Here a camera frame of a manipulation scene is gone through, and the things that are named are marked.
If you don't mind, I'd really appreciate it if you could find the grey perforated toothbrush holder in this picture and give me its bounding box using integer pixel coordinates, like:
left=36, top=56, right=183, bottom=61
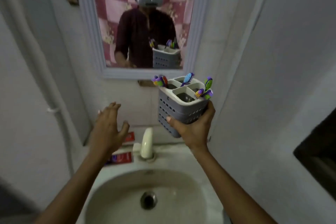
left=157, top=76, right=212, bottom=138

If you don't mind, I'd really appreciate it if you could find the red toothpaste box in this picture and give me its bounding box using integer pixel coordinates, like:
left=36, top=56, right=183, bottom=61
left=103, top=152, right=133, bottom=166
left=119, top=132, right=135, bottom=143

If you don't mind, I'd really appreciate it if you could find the white framed wall mirror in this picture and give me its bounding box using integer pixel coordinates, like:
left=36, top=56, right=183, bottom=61
left=75, top=0, right=214, bottom=80

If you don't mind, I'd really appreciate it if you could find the person's right forearm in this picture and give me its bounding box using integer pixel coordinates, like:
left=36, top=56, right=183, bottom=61
left=187, top=143, right=279, bottom=224

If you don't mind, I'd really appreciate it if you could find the metal sink drain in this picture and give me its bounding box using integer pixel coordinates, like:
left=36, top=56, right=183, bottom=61
left=140, top=191, right=158, bottom=211

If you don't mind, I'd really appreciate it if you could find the person's left hand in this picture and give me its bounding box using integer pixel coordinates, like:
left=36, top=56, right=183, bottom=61
left=89, top=102, right=131, bottom=158

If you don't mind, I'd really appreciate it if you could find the white sink faucet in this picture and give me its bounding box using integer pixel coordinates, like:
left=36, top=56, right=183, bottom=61
left=132, top=127, right=155, bottom=163

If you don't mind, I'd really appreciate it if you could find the purple green orange toothbrush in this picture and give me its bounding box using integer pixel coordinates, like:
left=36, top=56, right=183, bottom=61
left=153, top=75, right=169, bottom=88

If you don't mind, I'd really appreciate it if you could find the white ceramic sink basin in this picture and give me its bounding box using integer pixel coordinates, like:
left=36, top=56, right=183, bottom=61
left=76, top=150, right=232, bottom=224

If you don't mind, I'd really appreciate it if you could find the blue toothbrush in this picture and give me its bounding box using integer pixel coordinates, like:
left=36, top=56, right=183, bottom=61
left=180, top=72, right=195, bottom=87

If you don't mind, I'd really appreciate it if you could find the person's right hand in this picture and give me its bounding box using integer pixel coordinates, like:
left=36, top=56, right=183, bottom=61
left=166, top=100, right=216, bottom=151

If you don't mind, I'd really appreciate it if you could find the white wall pipe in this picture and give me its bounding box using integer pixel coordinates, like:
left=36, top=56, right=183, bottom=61
left=0, top=0, right=77, bottom=177

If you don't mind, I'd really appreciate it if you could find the person's left forearm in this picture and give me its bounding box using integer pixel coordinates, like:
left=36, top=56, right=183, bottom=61
left=33, top=149, right=122, bottom=224

